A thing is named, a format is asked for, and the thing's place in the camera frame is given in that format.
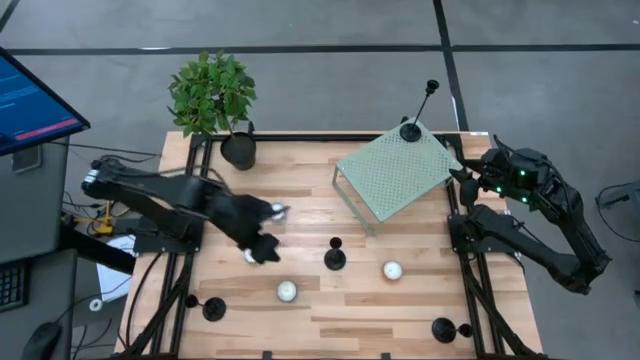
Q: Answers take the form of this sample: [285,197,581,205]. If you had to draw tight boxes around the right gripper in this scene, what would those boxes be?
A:
[448,147,516,209]

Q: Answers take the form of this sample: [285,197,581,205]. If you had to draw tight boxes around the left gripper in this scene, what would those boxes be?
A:
[209,193,281,265]

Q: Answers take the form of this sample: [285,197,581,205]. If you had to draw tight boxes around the black candlestick holder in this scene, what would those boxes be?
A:
[398,78,441,144]
[183,293,228,323]
[323,236,348,272]
[431,316,474,345]

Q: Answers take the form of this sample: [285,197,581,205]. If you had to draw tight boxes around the orange patterned tin candle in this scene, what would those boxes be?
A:
[382,259,404,282]

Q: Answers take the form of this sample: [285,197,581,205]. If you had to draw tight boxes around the green perforated metal shelf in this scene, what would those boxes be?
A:
[331,115,465,236]

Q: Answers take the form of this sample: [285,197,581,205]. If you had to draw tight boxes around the potted green plant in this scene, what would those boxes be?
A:
[167,48,259,172]

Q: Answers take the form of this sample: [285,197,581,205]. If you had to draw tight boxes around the white paper sheet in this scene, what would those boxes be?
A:
[94,234,139,304]

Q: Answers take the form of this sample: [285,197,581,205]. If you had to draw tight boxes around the yellow clamp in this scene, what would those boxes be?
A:
[92,204,115,236]

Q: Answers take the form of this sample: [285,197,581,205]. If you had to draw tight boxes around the black support bar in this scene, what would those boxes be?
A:
[58,222,137,275]

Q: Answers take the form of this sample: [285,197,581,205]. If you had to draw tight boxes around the grey desk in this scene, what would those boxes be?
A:
[0,135,80,360]

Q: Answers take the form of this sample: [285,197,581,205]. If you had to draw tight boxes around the black computer mouse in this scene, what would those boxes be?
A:
[20,321,64,360]

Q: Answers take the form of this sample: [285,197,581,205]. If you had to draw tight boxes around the black keyboard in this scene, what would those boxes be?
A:
[0,259,29,314]

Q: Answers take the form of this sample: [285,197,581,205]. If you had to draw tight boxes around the black framed computer monitor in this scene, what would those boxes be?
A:
[0,46,92,157]

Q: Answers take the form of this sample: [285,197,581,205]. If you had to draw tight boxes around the thick black cable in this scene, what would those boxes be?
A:
[124,252,166,351]

